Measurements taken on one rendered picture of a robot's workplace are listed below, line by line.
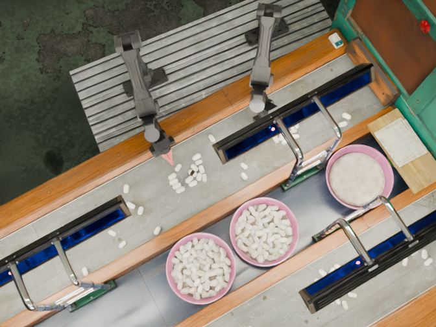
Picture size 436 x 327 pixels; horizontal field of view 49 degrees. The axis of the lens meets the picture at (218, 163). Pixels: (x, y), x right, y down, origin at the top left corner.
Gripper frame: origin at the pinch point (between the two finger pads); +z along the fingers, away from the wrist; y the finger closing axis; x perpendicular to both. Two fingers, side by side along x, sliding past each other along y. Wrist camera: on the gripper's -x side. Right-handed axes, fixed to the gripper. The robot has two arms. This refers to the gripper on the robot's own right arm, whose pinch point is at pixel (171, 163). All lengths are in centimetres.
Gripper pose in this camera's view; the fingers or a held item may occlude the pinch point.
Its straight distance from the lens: 187.8
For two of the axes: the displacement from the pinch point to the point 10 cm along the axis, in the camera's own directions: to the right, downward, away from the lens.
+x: -2.9, -3.3, 9.0
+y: 8.7, -4.8, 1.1
